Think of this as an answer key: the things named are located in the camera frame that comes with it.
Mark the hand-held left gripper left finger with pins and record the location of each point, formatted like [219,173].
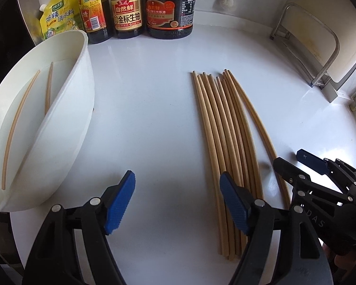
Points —
[120,202]

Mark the clear soy sauce bottle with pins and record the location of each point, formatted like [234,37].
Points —
[127,14]

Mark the yellow seasoning pouch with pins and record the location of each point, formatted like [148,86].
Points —
[59,14]

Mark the vinegar bottle with red label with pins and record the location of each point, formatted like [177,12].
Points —
[92,12]

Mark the bundle of wooden chopsticks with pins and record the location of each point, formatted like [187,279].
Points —
[213,124]

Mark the dark sauce jug red cap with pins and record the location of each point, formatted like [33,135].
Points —
[169,12]

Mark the white cutting board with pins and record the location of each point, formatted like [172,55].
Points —
[329,6]

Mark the white plastic container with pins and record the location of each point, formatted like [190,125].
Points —
[65,142]

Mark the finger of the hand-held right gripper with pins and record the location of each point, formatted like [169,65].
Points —
[284,169]
[310,160]

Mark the metal rack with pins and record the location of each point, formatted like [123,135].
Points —
[316,80]

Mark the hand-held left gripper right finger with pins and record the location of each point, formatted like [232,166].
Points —
[233,197]

